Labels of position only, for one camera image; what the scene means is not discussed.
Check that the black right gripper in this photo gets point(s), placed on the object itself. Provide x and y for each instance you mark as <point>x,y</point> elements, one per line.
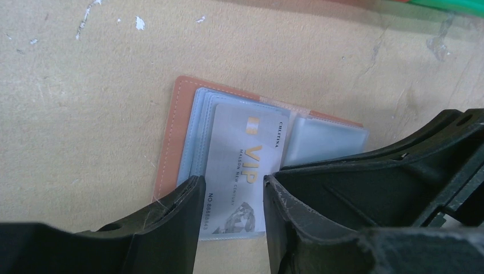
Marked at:
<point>436,171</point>

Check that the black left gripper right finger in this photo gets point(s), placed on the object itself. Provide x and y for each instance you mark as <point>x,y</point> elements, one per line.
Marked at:
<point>301,240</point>

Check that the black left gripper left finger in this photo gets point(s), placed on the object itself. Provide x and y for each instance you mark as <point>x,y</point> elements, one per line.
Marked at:
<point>162,237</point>

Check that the brown leather card holder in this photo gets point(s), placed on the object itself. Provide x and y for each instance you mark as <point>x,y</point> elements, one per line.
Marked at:
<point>311,136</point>

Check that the green plastic bin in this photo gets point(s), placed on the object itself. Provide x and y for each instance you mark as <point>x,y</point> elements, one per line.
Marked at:
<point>469,7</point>

